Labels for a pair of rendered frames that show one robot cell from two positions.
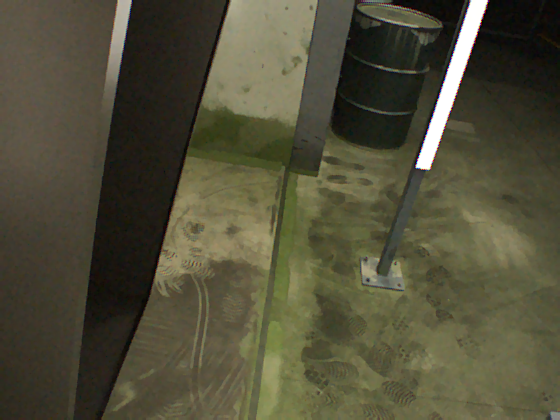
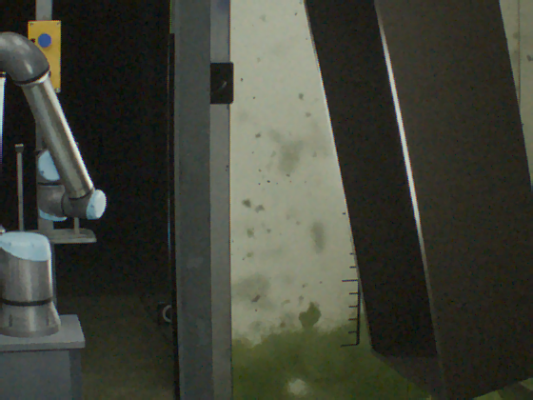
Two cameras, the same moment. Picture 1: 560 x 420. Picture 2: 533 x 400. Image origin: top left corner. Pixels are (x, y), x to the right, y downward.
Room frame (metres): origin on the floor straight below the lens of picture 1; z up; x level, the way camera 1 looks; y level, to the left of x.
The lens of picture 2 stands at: (3.26, -0.81, 1.39)
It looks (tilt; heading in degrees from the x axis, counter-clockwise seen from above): 7 degrees down; 165
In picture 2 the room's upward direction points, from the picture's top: straight up
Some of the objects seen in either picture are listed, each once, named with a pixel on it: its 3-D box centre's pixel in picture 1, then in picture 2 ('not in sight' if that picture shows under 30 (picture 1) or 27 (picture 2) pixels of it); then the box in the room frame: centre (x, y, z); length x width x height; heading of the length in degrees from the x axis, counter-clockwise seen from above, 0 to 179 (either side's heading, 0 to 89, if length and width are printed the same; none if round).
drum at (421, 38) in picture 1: (383, 78); not in sight; (3.22, -0.56, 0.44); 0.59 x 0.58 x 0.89; 15
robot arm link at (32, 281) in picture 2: not in sight; (23, 265); (0.42, -0.80, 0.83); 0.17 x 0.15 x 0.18; 51
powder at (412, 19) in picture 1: (398, 17); not in sight; (3.23, -0.56, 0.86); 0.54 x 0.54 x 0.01
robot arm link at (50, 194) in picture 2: not in sight; (54, 200); (0.04, -0.68, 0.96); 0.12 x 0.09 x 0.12; 51
